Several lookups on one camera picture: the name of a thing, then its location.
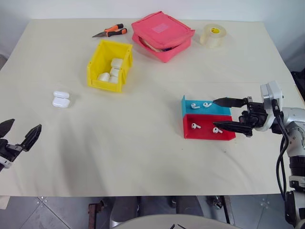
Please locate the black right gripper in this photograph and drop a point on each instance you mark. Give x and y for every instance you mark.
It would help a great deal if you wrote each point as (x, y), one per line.
(256, 114)

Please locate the rusty metal table leg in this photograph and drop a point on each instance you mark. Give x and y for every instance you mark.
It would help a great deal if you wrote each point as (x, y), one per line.
(228, 210)
(93, 214)

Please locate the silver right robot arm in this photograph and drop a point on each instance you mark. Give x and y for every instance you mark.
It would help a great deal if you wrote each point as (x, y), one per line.
(295, 119)

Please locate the red plastic tray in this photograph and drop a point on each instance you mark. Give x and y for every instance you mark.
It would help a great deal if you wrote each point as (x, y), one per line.
(205, 132)

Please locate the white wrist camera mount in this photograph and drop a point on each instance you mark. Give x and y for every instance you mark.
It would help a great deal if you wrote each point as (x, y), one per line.
(4, 163)
(271, 91)

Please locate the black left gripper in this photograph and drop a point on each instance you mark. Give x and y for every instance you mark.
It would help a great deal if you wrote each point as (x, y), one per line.
(10, 148)

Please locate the pink fabric pouch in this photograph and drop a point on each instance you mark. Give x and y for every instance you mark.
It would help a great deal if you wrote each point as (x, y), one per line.
(162, 31)

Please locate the yellow plastic bin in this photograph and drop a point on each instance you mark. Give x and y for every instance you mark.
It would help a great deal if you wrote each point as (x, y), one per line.
(95, 71)

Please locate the blue plastic tray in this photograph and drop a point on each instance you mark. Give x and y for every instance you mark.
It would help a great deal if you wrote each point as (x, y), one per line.
(214, 111)

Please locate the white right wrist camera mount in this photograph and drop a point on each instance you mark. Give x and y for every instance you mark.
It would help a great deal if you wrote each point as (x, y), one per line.
(271, 91)

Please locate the clear tape roll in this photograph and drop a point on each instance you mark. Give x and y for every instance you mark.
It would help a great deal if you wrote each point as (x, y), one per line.
(212, 38)

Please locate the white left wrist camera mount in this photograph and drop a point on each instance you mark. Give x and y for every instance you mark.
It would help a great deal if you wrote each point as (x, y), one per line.
(4, 163)

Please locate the orange black pliers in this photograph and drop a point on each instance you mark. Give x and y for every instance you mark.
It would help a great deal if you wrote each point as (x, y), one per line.
(112, 30)

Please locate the pale rounded robot torso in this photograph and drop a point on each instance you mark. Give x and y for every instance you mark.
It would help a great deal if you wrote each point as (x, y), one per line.
(171, 221)

